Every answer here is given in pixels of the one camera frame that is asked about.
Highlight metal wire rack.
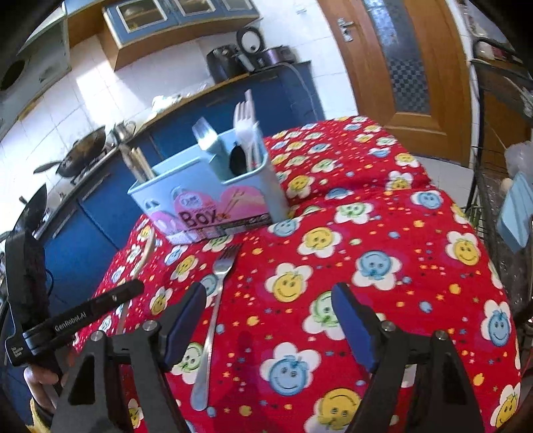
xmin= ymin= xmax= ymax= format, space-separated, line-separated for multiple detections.
xmin=466 ymin=37 xmax=533 ymax=325

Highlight green onions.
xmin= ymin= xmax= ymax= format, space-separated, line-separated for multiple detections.
xmin=464 ymin=200 xmax=484 ymax=225

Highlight wooden chopstick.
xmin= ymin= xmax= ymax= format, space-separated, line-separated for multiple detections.
xmin=137 ymin=148 xmax=156 ymax=178
xmin=120 ymin=146 xmax=144 ymax=183
xmin=130 ymin=147 xmax=150 ymax=181

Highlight light blue plastic board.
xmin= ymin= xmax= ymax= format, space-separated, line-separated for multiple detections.
xmin=497 ymin=171 xmax=533 ymax=250

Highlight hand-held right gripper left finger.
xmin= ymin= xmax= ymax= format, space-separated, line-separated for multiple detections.
xmin=50 ymin=282 xmax=208 ymax=433

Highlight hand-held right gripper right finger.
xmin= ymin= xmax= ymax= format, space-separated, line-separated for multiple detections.
xmin=332 ymin=282 xmax=486 ymax=433

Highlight white power cable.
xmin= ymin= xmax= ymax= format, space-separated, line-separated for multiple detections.
xmin=287 ymin=62 xmax=325 ymax=121

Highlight metal kettle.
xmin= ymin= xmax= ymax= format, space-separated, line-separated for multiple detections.
xmin=112 ymin=119 xmax=137 ymax=143

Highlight white plastic fork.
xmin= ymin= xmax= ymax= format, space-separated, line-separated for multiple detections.
xmin=233 ymin=101 xmax=252 ymax=169

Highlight white plastic utensil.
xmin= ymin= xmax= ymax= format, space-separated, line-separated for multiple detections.
xmin=245 ymin=89 xmax=262 ymax=167

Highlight red smiley flower tablecloth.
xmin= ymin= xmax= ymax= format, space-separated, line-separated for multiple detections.
xmin=71 ymin=116 xmax=523 ymax=433

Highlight gas stove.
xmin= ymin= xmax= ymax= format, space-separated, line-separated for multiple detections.
xmin=71 ymin=148 xmax=119 ymax=186

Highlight black spoon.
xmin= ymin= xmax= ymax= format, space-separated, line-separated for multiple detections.
xmin=229 ymin=144 xmax=247 ymax=176

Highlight blue kitchen base cabinets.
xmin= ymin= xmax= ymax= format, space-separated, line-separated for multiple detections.
xmin=0 ymin=60 xmax=325 ymax=417

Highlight person's left hand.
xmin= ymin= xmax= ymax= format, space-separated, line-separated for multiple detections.
xmin=23 ymin=367 xmax=69 ymax=415

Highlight light blue utensil holder box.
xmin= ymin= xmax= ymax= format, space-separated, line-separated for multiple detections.
xmin=127 ymin=129 xmax=291 ymax=245

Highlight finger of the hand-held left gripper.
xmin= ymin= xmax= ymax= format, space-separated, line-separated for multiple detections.
xmin=94 ymin=280 xmax=145 ymax=313

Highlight range hood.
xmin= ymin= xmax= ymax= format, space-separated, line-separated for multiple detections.
xmin=0 ymin=8 xmax=71 ymax=130

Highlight dark wok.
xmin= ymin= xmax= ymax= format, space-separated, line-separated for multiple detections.
xmin=33 ymin=125 xmax=108 ymax=178

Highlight glass door wall cabinet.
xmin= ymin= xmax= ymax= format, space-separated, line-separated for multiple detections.
xmin=102 ymin=0 xmax=261 ymax=71

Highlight wooden door with glass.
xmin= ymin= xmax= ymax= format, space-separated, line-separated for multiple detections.
xmin=318 ymin=0 xmax=477 ymax=167

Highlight clear plastic bag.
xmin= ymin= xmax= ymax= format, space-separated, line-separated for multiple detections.
xmin=504 ymin=142 xmax=533 ymax=180

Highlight person's left forearm yellow cuff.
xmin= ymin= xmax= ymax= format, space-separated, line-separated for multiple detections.
xmin=29 ymin=397 xmax=57 ymax=433

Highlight white crumpled cloth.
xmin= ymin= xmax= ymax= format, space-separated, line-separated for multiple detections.
xmin=151 ymin=94 xmax=188 ymax=113

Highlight black air fryer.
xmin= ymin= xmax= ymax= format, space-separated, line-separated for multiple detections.
xmin=207 ymin=44 xmax=244 ymax=84

